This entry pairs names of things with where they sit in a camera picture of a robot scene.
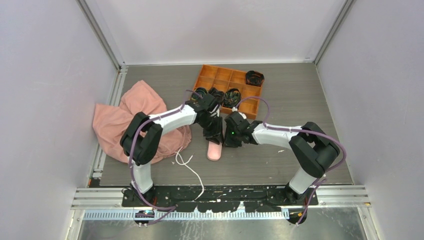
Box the pink glasses case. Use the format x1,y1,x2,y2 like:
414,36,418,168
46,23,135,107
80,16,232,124
207,141,223,161

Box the white drawstring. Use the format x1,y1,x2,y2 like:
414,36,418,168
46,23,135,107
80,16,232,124
175,147,205,201

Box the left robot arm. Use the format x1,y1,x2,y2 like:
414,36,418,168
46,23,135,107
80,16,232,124
120,93,224,207

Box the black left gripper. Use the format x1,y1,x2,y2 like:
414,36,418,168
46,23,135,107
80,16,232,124
198,115,225,146

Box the orange wooden divider tray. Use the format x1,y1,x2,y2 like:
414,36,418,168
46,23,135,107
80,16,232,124
190,64,265,120

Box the pink shorts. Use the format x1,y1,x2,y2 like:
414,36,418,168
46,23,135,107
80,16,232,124
92,79,193,165

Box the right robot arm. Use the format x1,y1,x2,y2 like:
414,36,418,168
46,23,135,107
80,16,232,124
224,111,345,205

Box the dark rolled tie top right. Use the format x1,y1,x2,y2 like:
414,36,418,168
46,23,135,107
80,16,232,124
245,70,265,87

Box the dark floral rolled tie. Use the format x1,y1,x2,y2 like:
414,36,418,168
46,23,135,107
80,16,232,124
190,87,208,101

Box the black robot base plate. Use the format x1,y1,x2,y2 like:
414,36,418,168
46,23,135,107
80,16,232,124
121,185,318,213

